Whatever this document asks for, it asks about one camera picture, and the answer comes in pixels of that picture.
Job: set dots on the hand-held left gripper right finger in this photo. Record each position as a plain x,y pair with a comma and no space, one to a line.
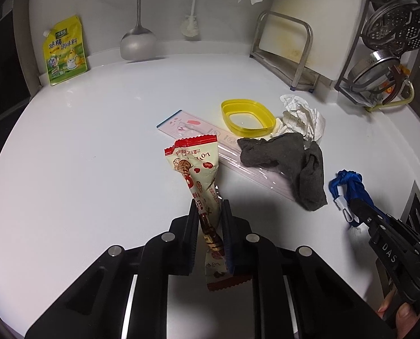
228,250

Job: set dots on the yellow seasoning pouch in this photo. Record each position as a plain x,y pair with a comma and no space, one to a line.
63,53

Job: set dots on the perforated metal steamer plate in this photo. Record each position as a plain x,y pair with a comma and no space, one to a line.
400,28

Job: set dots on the white cutting board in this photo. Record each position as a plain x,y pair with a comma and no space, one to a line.
323,14

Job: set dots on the metal spatula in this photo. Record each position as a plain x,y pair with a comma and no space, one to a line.
137,46

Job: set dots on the red and cream snack wrapper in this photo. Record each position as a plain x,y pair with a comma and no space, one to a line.
196,162

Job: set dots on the white and blue bottle brush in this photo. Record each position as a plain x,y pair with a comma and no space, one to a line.
190,24

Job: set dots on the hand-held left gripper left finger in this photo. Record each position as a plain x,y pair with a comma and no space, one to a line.
192,233

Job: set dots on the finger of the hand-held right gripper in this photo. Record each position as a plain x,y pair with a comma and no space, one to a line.
374,231
383,220

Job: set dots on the black kitchen sink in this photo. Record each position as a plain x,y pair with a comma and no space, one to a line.
418,212

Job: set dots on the metal cutting board rack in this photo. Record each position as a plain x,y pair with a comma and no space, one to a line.
307,42

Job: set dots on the glass pot lid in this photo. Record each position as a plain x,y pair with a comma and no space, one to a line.
369,67

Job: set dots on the person's right hand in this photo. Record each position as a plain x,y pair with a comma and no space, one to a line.
406,316

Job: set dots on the gas valve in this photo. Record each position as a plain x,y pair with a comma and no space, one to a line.
399,81

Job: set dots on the grey sock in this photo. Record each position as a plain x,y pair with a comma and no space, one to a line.
312,183

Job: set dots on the pink zip bag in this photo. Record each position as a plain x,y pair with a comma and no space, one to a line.
196,127

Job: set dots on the white paper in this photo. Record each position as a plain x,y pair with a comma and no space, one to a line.
302,116

